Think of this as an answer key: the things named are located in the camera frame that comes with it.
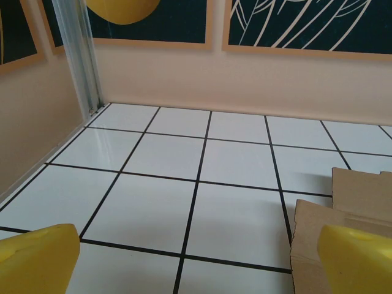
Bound brown cardboard box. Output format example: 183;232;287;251
289;167;392;294

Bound framed picture yellow circle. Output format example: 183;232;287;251
85;0;214;52

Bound framed picture white leaf lines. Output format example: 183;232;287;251
220;0;392;64

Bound aluminium frame post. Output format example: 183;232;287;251
53;0;105;116

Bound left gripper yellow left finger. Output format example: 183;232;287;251
0;224;81;294

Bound narrow framed dark picture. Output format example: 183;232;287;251
40;0;67;56

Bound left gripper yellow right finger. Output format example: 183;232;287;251
317;224;392;294

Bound framed dark picture yellow edge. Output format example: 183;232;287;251
0;0;47;75

